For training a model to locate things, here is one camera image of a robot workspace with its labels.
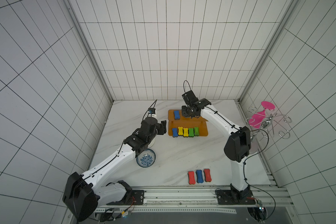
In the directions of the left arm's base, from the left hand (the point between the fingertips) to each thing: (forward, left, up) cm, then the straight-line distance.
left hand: (159, 123), depth 80 cm
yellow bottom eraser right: (+5, -18, -19) cm, 26 cm away
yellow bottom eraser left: (+7, -14, -18) cm, 24 cm away
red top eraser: (+6, -15, +2) cm, 16 cm away
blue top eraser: (+11, -11, -5) cm, 16 cm away
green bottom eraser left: (+7, -21, -18) cm, 29 cm away
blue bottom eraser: (+5, -10, -18) cm, 21 cm away
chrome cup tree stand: (-3, -59, +6) cm, 59 cm away
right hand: (+13, -13, -5) cm, 19 cm away
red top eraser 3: (-23, -28, -19) cm, 41 cm away
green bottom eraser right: (+7, -25, -18) cm, 32 cm away
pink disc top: (+9, -64, +7) cm, 65 cm away
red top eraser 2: (-26, -19, -19) cm, 37 cm away
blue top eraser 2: (-24, -24, -18) cm, 39 cm away
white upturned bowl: (-17, +2, +9) cm, 19 cm away
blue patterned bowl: (-13, +8, -19) cm, 25 cm away
